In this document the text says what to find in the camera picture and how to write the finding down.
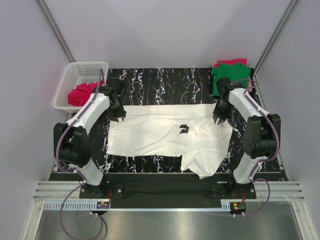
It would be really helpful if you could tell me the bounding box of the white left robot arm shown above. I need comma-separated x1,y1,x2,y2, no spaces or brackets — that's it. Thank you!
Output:
53,77,127,186

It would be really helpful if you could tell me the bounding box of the crumpled pink t-shirt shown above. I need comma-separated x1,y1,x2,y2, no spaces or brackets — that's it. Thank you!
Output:
67,82,98,107

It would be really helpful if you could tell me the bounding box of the folded red t-shirt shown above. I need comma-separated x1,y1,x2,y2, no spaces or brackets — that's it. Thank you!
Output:
212,58,247,68

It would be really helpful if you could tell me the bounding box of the left controller board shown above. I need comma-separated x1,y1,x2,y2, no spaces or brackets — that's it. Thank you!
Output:
97,201,110,209

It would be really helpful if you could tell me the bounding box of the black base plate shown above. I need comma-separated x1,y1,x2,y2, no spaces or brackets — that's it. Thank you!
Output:
79,173,257,210

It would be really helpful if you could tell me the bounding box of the folded green t-shirt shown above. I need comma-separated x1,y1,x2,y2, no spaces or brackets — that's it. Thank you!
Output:
210,62,251,97

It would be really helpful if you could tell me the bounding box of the white printed t-shirt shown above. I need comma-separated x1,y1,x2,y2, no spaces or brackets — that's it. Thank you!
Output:
107,104,233,179

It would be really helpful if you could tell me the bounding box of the aluminium rail frame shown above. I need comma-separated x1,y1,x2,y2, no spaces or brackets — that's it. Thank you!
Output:
22,173,316,240

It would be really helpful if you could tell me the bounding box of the folded peach t-shirt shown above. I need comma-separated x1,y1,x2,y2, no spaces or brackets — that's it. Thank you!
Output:
247,78,254,93

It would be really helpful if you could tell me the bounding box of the controller board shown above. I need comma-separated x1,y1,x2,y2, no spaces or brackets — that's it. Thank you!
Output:
231,202,247,212
97,201,110,209

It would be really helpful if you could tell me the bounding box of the right controller board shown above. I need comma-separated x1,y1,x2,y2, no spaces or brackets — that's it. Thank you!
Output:
231,202,247,212

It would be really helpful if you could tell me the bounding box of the black marble pattern mat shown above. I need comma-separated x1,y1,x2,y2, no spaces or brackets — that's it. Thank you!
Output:
89,68,246,174

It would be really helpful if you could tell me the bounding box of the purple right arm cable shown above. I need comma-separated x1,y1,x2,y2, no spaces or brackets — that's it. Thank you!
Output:
207,78,279,217

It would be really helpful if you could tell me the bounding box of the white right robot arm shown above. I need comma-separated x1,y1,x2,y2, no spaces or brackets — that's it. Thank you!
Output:
212,77,281,195

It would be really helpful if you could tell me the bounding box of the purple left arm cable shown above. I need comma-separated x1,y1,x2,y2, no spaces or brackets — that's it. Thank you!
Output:
55,69,110,238

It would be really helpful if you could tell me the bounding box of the white plastic basket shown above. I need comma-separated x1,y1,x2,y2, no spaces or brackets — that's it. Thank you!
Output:
52,60,110,115

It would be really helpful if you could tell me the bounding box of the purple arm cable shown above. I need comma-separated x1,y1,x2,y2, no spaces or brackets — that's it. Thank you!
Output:
207,78,279,217
55,69,110,238

